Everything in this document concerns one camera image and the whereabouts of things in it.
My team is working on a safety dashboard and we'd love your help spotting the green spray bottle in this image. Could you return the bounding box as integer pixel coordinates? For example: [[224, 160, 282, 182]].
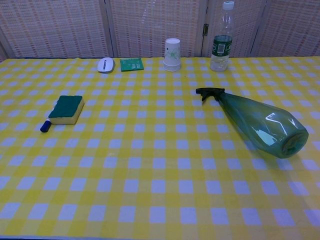
[[195, 87, 310, 160]]

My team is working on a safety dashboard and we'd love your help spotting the clear plastic water bottle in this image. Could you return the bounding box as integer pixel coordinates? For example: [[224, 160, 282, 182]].
[[210, 0, 236, 73]]

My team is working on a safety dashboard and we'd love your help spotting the yellow checkered tablecloth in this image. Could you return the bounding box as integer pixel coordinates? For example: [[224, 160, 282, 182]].
[[0, 56, 320, 240]]

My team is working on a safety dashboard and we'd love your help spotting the green circuit board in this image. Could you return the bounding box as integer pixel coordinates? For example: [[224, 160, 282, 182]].
[[119, 58, 145, 73]]

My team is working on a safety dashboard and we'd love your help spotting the white paper cup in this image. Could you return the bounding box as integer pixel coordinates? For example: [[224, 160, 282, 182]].
[[163, 37, 182, 73]]

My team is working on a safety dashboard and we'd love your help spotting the white computer mouse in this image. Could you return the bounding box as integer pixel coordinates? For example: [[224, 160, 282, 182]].
[[96, 57, 115, 74]]

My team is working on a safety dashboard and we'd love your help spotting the green and yellow sponge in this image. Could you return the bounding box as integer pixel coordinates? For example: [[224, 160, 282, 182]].
[[47, 95, 85, 126]]

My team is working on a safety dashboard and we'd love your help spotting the blue capped marker pen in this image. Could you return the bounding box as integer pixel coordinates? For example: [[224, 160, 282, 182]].
[[40, 119, 53, 133]]

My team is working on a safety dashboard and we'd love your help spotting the woven folding screen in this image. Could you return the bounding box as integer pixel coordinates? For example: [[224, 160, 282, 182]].
[[0, 0, 320, 62]]

